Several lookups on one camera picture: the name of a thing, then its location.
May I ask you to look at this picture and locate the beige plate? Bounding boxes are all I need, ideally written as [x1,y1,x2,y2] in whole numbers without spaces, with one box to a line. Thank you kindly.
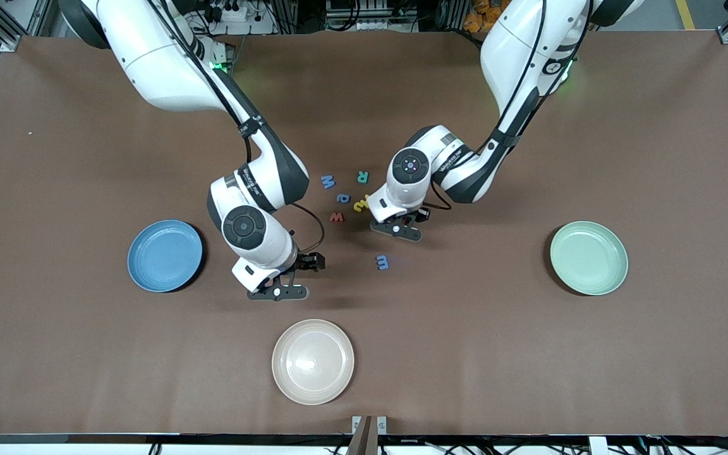
[272,318,355,406]

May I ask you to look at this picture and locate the blue plate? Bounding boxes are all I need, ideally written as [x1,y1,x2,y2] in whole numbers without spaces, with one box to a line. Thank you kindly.
[127,219,203,293]

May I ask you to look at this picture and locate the pale green plate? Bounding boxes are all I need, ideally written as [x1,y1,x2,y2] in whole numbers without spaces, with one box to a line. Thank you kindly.
[550,221,629,296]

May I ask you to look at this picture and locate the orange objects pile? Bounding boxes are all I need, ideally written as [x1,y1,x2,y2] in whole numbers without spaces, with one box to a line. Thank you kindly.
[463,0,504,33]

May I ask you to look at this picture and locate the black equipment rack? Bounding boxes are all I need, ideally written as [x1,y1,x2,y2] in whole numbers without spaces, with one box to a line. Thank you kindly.
[326,0,440,32]

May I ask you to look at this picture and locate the white power strip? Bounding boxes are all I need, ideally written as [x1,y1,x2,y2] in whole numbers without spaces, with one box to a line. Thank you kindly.
[203,3,276,35]

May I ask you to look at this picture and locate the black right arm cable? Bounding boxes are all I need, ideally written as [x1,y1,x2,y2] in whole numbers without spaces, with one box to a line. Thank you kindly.
[146,0,327,257]

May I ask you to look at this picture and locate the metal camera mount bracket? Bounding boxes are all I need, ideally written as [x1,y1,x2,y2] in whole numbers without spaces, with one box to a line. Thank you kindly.
[346,415,388,455]

